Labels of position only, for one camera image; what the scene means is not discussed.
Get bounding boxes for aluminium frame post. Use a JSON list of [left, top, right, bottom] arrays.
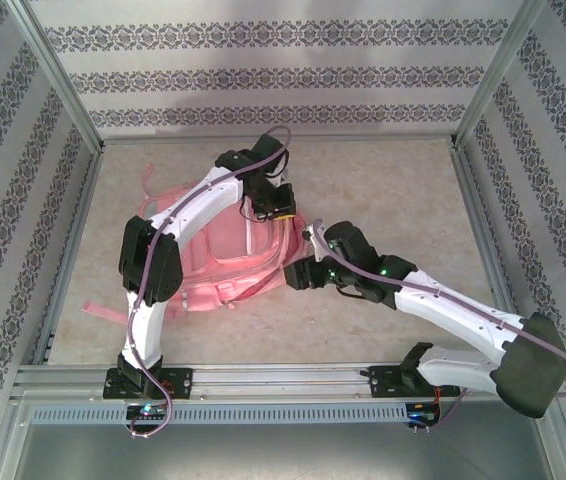
[[5, 0, 107, 151], [450, 0, 549, 149]]

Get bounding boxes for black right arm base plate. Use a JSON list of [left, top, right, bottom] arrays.
[[368, 364, 462, 400]]

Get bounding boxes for pink backpack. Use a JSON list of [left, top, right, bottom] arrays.
[[81, 162, 312, 321]]

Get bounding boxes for aluminium side rail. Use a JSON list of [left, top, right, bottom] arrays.
[[32, 144, 107, 366], [450, 144, 517, 321]]

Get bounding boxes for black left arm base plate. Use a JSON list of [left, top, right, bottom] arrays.
[[102, 367, 195, 401]]

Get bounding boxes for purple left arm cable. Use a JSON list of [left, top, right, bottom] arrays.
[[123, 125, 292, 441]]

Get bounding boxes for aluminium cross rail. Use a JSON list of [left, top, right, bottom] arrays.
[[97, 132, 459, 147]]

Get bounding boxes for grey slotted cable duct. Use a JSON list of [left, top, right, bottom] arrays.
[[30, 403, 409, 425]]

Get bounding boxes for grey metal sheet panel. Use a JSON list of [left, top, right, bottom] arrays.
[[12, 422, 564, 480]]

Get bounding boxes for aluminium mounting rail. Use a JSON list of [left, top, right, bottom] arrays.
[[10, 363, 549, 401]]

